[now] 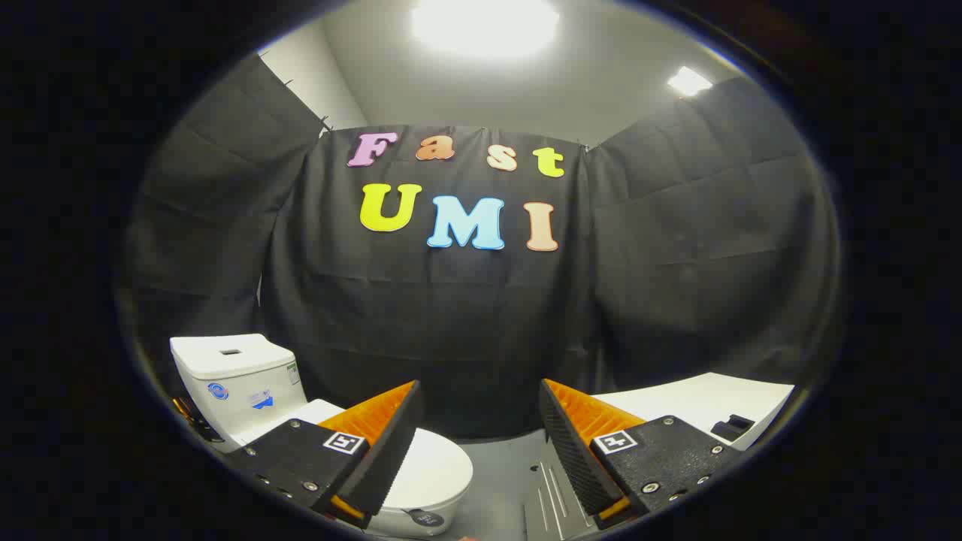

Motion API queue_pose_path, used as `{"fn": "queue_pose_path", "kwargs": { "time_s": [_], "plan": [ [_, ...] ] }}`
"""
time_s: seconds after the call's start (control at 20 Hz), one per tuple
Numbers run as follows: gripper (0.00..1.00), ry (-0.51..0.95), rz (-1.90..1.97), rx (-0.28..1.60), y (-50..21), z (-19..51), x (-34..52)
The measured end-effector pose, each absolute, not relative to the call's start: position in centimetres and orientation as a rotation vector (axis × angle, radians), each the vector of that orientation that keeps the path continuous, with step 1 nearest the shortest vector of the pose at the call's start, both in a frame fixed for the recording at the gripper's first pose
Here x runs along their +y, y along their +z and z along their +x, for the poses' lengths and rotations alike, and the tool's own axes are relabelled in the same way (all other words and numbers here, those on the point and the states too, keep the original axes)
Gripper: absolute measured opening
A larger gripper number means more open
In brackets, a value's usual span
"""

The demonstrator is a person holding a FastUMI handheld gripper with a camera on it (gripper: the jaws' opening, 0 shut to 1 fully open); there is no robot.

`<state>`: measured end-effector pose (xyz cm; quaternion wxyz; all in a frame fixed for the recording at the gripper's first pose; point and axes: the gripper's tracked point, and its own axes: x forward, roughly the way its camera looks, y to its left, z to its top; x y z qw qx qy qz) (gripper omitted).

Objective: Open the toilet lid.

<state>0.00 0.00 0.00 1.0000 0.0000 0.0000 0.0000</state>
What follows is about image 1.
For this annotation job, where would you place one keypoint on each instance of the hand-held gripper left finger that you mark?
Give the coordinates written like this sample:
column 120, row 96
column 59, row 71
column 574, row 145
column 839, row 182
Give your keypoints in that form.
column 391, row 451

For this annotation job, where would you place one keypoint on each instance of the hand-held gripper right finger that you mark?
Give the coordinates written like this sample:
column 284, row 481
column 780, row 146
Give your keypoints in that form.
column 575, row 458

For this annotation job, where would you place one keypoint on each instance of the white toilet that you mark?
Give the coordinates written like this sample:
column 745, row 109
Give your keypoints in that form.
column 233, row 376

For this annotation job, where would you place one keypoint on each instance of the white drawer cabinet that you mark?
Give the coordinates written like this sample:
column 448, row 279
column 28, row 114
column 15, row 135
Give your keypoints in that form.
column 676, row 394

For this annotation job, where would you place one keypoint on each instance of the black backdrop cloth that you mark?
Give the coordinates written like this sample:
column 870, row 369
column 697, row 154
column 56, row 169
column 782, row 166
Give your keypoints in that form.
column 451, row 323

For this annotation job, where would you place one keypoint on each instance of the black holder block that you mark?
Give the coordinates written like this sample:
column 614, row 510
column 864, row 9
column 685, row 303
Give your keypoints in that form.
column 733, row 427

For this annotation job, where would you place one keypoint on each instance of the black and orange object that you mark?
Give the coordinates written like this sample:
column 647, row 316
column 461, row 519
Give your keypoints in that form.
column 194, row 422

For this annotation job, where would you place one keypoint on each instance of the small rectangular ceiling light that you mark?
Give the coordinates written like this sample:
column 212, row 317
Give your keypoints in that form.
column 689, row 81

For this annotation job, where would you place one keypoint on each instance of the large round ceiling light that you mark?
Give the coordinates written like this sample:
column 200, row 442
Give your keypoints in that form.
column 485, row 26

